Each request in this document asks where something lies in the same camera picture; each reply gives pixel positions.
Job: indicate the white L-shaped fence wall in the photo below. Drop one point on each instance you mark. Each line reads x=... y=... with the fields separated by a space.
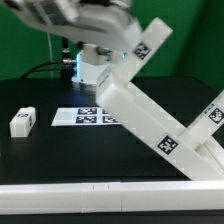
x=111 y=197

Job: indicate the white desk top tray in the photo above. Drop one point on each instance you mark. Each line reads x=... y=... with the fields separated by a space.
x=144 y=118

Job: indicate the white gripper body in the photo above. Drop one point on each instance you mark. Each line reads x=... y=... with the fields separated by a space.
x=105 y=23

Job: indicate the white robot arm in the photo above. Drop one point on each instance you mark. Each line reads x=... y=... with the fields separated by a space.
x=91 y=61

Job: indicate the fiducial marker sheet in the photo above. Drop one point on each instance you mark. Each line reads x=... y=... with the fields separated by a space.
x=82 y=116

